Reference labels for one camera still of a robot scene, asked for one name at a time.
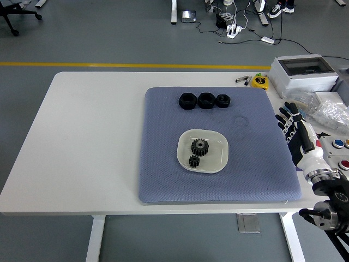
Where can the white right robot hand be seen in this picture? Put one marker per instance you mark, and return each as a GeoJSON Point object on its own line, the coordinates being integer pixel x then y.
{"type": "Point", "coordinates": [302, 136]}

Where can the large black gear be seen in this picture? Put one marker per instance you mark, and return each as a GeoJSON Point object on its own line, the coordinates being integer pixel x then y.
{"type": "Point", "coordinates": [197, 148]}

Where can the small black gear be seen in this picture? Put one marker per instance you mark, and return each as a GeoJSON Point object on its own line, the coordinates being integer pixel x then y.
{"type": "Point", "coordinates": [193, 161]}

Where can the grey push-button control box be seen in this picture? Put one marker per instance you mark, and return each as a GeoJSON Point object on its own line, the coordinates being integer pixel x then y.
{"type": "Point", "coordinates": [331, 148]}

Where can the flat white box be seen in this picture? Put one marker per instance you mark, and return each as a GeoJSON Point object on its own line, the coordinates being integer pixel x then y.
{"type": "Point", "coordinates": [328, 96]}

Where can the grey device box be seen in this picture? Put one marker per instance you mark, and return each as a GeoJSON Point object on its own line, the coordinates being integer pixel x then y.
{"type": "Point", "coordinates": [343, 87]}

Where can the small black hex nut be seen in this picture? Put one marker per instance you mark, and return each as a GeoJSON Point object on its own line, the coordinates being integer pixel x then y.
{"type": "Point", "coordinates": [223, 101]}

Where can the large black hex nut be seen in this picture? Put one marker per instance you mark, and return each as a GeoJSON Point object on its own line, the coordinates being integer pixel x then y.
{"type": "Point", "coordinates": [206, 101]}
{"type": "Point", "coordinates": [187, 101]}

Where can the black charger box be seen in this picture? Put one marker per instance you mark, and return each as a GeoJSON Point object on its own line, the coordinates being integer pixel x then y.
{"type": "Point", "coordinates": [221, 20]}

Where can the clear bag of screws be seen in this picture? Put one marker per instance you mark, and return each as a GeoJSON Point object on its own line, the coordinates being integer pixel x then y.
{"type": "Point", "coordinates": [331, 112]}

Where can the yellow tape measure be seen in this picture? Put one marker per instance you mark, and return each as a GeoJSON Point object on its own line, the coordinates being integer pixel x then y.
{"type": "Point", "coordinates": [259, 82]}

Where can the small black marker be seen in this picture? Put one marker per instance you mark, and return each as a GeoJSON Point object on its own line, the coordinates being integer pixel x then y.
{"type": "Point", "coordinates": [247, 80]}

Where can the small silver connector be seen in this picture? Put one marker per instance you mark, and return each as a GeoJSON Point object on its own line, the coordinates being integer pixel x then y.
{"type": "Point", "coordinates": [240, 79]}

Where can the white square dish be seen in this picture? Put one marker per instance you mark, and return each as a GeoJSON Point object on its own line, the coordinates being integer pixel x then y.
{"type": "Point", "coordinates": [215, 152]}

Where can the white table leg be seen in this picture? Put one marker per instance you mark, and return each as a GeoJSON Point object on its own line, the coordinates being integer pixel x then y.
{"type": "Point", "coordinates": [293, 237]}
{"type": "Point", "coordinates": [95, 237]}

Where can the metal floor plate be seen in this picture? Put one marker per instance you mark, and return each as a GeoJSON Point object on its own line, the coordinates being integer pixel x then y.
{"type": "Point", "coordinates": [248, 223]}

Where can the white power adapter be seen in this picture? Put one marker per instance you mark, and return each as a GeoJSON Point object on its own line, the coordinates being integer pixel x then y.
{"type": "Point", "coordinates": [268, 40]}

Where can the white power strip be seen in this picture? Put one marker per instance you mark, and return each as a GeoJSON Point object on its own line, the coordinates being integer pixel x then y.
{"type": "Point", "coordinates": [234, 30]}

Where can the person's white black sneaker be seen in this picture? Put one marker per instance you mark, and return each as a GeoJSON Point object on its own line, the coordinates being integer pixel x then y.
{"type": "Point", "coordinates": [275, 11]}

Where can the white background desk leg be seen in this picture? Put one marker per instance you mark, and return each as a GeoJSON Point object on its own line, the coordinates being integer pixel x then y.
{"type": "Point", "coordinates": [262, 13]}
{"type": "Point", "coordinates": [174, 12]}

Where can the blue-grey textured mat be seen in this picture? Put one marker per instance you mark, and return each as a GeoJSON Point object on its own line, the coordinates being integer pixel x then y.
{"type": "Point", "coordinates": [163, 163]}

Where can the black office chair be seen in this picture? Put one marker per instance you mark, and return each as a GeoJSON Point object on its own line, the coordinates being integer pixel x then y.
{"type": "Point", "coordinates": [11, 13]}

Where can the grey electrical enclosure box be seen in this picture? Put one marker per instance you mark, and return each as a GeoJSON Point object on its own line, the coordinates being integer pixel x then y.
{"type": "Point", "coordinates": [302, 79]}

